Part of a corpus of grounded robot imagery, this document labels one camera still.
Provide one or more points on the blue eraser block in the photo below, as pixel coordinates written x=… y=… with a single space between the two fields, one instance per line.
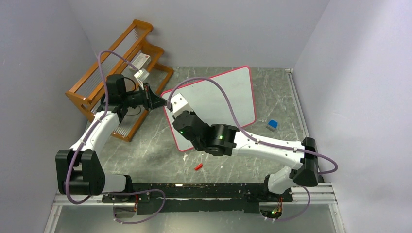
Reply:
x=272 y=125

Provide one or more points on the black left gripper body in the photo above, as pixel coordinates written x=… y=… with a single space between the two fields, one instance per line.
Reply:
x=146 y=100

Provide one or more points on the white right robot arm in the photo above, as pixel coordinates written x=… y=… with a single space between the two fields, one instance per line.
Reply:
x=300 y=165

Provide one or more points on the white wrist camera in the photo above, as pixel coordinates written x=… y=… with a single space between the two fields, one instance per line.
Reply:
x=141 y=75
x=179 y=105

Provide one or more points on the aluminium frame rail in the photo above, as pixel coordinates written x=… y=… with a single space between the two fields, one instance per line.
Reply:
x=333 y=207

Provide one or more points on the red white marker pen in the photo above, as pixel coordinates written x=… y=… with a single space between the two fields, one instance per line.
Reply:
x=170 y=107

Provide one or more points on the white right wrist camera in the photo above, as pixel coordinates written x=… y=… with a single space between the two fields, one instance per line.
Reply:
x=179 y=105

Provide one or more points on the orange wooden rack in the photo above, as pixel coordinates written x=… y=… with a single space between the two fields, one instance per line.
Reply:
x=87 y=93

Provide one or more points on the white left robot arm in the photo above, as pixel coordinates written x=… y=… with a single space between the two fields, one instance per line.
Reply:
x=78 y=169

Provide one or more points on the white red box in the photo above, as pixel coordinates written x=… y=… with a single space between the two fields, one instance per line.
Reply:
x=140 y=61

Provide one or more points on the red marker cap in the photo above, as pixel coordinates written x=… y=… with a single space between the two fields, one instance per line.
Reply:
x=198 y=167

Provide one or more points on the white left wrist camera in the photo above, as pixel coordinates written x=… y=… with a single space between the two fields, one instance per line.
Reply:
x=141 y=75

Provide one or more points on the pink-framed whiteboard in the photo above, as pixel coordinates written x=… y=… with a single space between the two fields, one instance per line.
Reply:
x=226 y=98

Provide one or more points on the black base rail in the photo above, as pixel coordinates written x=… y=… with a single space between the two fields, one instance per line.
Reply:
x=206 y=197

